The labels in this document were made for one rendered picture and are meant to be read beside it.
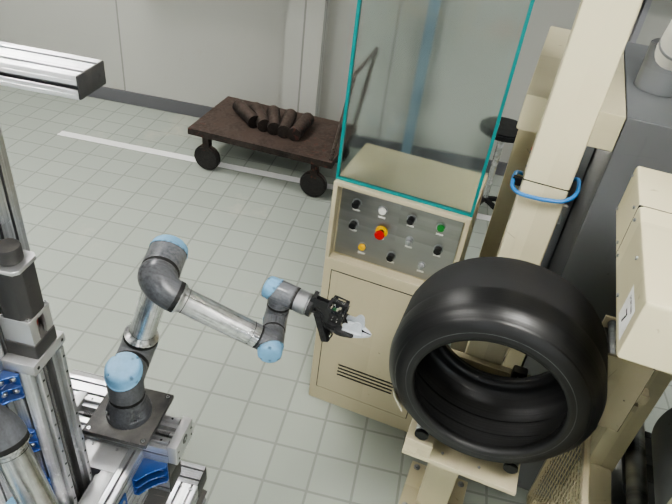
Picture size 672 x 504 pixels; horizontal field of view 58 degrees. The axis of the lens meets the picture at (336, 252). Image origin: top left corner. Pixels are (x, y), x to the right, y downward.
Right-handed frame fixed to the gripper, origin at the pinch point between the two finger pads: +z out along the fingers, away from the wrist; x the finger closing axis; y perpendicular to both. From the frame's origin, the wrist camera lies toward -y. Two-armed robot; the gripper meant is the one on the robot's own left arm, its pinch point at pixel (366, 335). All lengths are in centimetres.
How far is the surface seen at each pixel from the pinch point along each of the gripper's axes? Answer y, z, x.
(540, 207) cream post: 48, 32, 28
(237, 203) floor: -133, -140, 206
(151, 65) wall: -111, -289, 313
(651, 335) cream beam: 64, 53, -34
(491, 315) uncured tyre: 34.9, 28.6, -10.4
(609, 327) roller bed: 13, 70, 36
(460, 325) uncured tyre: 29.2, 22.7, -12.2
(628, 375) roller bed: 10, 78, 21
